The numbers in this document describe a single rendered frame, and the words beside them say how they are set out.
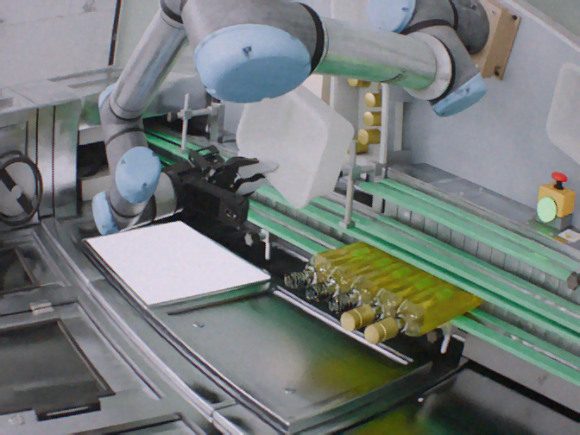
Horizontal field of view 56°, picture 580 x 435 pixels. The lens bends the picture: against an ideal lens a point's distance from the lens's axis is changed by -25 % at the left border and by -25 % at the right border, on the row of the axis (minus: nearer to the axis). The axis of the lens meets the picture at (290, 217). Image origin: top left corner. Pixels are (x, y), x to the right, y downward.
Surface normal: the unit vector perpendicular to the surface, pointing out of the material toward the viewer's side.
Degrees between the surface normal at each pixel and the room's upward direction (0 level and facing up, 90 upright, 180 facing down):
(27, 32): 90
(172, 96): 90
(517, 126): 0
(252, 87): 81
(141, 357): 90
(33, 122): 90
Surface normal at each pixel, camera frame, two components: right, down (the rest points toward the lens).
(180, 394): 0.06, -0.94
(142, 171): 0.40, -0.37
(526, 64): -0.79, 0.16
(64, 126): 0.61, 0.30
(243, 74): 0.24, 0.91
